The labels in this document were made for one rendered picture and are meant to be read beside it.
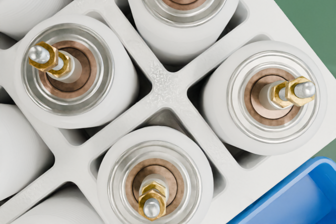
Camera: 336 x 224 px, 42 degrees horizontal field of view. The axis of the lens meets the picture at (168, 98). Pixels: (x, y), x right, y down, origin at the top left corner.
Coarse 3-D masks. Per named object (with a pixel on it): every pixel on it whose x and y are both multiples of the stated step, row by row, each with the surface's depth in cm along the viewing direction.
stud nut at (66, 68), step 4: (60, 52) 32; (60, 56) 32; (64, 56) 32; (64, 60) 32; (68, 60) 32; (64, 64) 32; (68, 64) 32; (64, 68) 32; (68, 68) 32; (52, 72) 32; (56, 72) 32; (60, 72) 32; (64, 72) 32; (56, 76) 32; (60, 76) 32
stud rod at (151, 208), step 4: (148, 200) 27; (152, 200) 27; (156, 200) 27; (144, 204) 27; (148, 204) 26; (152, 204) 26; (156, 204) 26; (144, 208) 26; (148, 208) 26; (152, 208) 26; (156, 208) 26; (144, 212) 26; (148, 212) 26; (152, 212) 26; (156, 212) 26; (148, 216) 26; (152, 216) 26
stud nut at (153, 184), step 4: (148, 184) 31; (152, 184) 31; (156, 184) 31; (160, 184) 32; (144, 188) 31; (148, 188) 31; (156, 188) 31; (160, 188) 31; (164, 188) 31; (144, 192) 31; (160, 192) 31; (164, 192) 31
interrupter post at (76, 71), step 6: (66, 54) 33; (72, 60) 33; (72, 66) 33; (78, 66) 34; (48, 72) 33; (72, 72) 33; (78, 72) 35; (54, 78) 33; (60, 78) 33; (66, 78) 33; (72, 78) 34
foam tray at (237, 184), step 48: (96, 0) 43; (240, 0) 43; (0, 48) 44; (144, 48) 43; (0, 96) 48; (144, 96) 54; (192, 96) 54; (48, 144) 42; (96, 144) 42; (48, 192) 42; (96, 192) 42; (240, 192) 42
